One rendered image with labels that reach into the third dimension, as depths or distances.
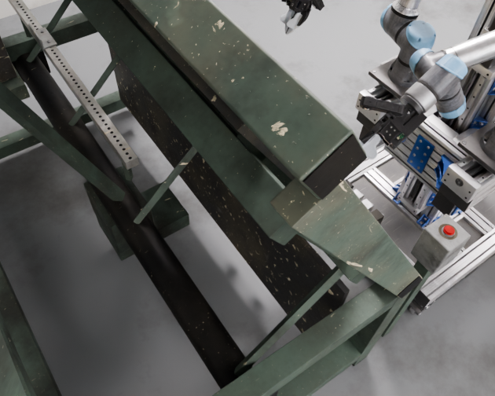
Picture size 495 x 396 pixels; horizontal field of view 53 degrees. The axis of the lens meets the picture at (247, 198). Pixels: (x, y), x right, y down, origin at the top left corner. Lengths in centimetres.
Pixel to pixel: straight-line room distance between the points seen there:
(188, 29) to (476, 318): 237
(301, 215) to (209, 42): 31
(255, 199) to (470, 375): 203
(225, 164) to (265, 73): 27
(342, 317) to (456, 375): 107
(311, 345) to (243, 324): 91
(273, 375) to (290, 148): 112
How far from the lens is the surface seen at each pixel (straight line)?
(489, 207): 308
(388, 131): 135
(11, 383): 77
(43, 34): 252
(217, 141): 101
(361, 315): 184
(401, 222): 282
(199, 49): 85
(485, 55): 161
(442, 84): 138
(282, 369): 172
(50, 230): 304
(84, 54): 408
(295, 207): 78
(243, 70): 79
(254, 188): 94
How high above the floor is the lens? 243
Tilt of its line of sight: 54 degrees down
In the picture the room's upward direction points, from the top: 3 degrees clockwise
